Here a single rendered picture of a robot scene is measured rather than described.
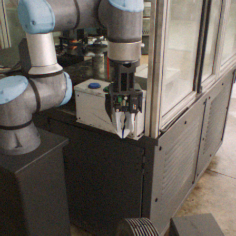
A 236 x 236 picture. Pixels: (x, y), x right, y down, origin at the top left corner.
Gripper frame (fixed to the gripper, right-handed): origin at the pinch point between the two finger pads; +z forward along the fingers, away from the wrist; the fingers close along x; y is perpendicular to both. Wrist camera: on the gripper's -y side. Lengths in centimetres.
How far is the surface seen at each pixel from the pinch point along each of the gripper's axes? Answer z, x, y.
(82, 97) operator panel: 5.1, -10.0, -37.4
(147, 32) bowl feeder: 0, 35, -136
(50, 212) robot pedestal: 43, -24, -18
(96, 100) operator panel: 4.9, -5.1, -33.4
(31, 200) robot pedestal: 31.6, -29.2, -12.4
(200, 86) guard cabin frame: 12, 47, -63
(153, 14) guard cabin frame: -26.0, 12.5, -25.4
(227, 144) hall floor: 91, 107, -133
